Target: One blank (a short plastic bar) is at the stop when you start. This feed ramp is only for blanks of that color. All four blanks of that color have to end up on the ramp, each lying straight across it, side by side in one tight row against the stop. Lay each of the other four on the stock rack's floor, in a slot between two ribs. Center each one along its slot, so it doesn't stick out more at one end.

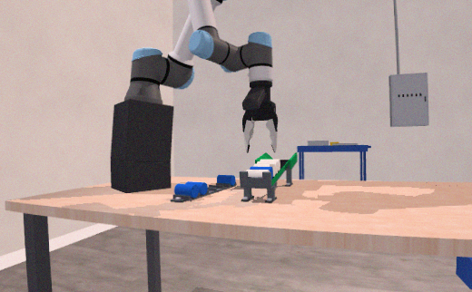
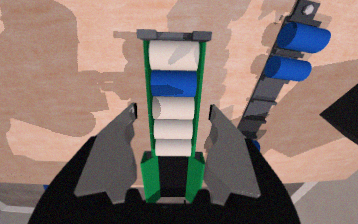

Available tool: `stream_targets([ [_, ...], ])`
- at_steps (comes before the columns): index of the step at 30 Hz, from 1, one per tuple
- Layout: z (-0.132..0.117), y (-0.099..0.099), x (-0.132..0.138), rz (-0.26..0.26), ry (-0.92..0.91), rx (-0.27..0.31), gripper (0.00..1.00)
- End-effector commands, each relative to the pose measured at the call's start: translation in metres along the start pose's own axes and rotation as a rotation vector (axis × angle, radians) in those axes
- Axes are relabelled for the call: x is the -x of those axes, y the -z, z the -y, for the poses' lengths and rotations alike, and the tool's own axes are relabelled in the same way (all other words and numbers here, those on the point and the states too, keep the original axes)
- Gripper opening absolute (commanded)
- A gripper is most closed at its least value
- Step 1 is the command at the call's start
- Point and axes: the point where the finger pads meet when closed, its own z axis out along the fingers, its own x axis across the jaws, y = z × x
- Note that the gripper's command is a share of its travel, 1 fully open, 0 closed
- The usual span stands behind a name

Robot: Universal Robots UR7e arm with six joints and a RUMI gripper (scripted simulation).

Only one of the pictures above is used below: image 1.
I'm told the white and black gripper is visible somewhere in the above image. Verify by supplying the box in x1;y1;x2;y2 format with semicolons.
242;80;278;153

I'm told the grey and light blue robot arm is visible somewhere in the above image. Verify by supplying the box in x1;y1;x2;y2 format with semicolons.
124;0;273;111

